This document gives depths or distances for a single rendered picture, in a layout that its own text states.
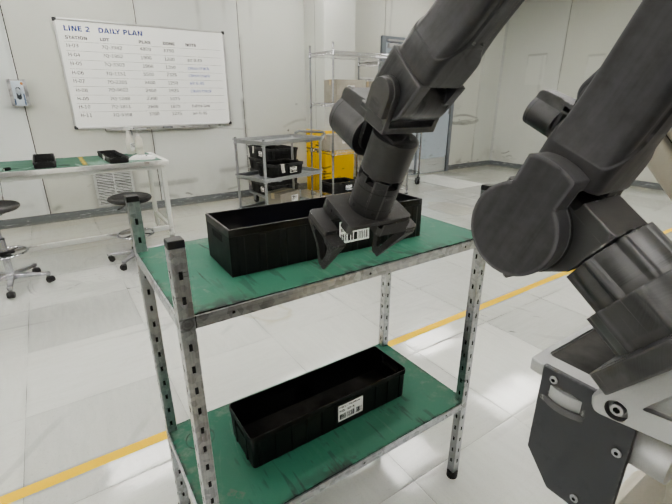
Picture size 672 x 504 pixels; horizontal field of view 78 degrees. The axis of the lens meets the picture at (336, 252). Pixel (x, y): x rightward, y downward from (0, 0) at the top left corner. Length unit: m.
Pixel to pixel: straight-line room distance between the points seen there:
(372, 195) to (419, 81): 0.15
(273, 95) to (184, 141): 1.39
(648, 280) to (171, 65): 5.61
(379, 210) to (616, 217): 0.27
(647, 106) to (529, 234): 0.11
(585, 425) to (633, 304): 0.25
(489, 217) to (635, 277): 0.11
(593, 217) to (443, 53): 0.20
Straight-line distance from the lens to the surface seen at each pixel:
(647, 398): 0.38
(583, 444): 0.57
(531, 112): 0.88
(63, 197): 5.70
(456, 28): 0.43
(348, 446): 1.39
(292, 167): 4.43
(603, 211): 0.36
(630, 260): 0.35
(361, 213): 0.53
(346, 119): 0.54
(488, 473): 1.88
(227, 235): 0.95
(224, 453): 1.41
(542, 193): 0.34
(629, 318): 0.34
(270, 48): 6.26
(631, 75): 0.35
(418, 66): 0.45
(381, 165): 0.50
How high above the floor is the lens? 1.33
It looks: 20 degrees down
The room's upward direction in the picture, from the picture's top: straight up
